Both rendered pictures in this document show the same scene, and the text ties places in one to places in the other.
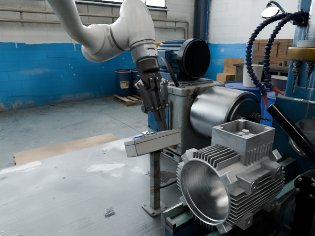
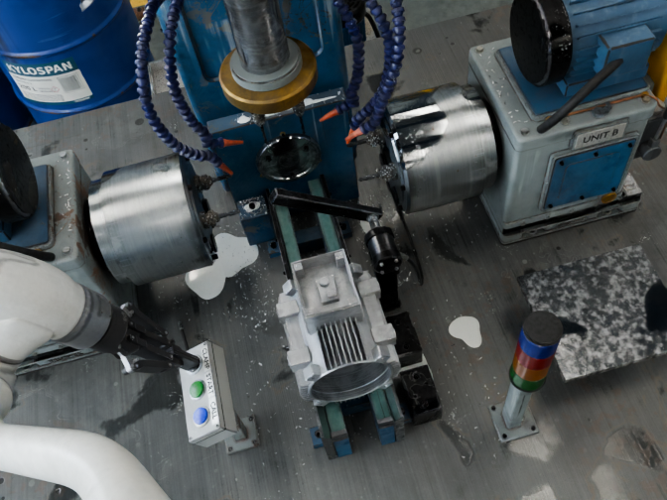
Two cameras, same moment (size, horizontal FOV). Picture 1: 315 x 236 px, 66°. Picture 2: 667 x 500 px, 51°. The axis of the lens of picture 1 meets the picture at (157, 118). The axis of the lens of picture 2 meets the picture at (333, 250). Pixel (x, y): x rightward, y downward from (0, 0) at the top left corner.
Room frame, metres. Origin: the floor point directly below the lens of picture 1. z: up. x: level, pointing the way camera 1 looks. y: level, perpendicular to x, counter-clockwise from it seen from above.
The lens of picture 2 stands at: (0.22, 0.31, 2.20)
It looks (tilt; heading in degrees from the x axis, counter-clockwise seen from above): 57 degrees down; 302
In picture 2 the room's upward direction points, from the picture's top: 11 degrees counter-clockwise
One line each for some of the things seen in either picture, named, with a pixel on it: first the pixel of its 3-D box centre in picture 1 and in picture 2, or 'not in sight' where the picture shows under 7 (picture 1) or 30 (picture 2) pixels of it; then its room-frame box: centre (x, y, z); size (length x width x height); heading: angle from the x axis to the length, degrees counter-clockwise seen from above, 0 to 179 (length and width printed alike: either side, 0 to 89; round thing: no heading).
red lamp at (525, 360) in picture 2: not in sight; (536, 347); (0.21, -0.22, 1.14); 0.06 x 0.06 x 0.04
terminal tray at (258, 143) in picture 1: (242, 140); (327, 292); (0.58, -0.22, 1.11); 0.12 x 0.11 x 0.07; 126
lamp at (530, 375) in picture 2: not in sight; (532, 359); (0.21, -0.22, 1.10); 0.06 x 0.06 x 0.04
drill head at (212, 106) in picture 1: (216, 114); (134, 225); (1.05, -0.27, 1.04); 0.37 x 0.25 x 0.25; 36
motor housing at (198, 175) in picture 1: (228, 178); (337, 334); (0.55, -0.18, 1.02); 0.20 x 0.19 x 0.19; 126
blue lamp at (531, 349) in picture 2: not in sight; (540, 335); (0.21, -0.22, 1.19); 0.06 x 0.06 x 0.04
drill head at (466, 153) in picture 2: not in sight; (444, 145); (0.50, -0.67, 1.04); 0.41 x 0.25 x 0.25; 36
